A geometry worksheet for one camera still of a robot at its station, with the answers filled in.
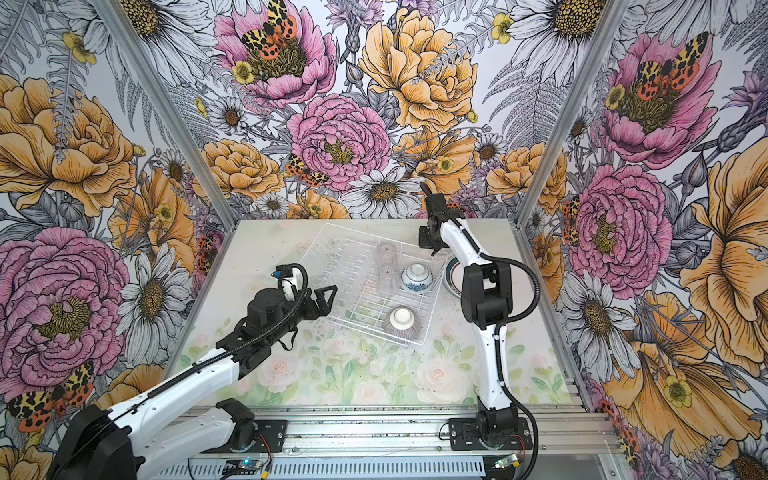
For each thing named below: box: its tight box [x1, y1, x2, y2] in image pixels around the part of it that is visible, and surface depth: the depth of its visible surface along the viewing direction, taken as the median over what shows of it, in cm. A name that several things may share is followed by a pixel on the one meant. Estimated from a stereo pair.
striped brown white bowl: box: [384, 305, 421, 334], surface depth 89 cm
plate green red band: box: [444, 256, 465, 298], surface depth 101 cm
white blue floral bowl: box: [401, 263, 433, 293], surface depth 99 cm
